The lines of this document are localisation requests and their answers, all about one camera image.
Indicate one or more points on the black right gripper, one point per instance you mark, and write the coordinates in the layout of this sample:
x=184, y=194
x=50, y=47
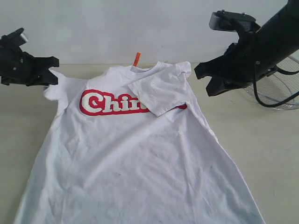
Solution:
x=252, y=56

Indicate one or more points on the round metal wire mesh basket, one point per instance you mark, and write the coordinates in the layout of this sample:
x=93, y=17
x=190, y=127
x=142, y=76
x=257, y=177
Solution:
x=277, y=87

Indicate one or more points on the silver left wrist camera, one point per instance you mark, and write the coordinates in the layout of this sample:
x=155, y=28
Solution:
x=14, y=40

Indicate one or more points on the orange shirt neck tag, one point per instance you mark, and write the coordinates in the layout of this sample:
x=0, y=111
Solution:
x=136, y=60

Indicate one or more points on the white t-shirt with red logo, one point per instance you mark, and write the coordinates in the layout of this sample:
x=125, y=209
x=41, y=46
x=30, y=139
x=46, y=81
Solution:
x=132, y=146

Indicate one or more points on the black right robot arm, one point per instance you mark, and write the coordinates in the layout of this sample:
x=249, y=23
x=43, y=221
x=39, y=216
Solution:
x=284, y=26

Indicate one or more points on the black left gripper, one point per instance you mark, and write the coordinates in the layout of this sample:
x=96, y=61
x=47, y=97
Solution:
x=18, y=67

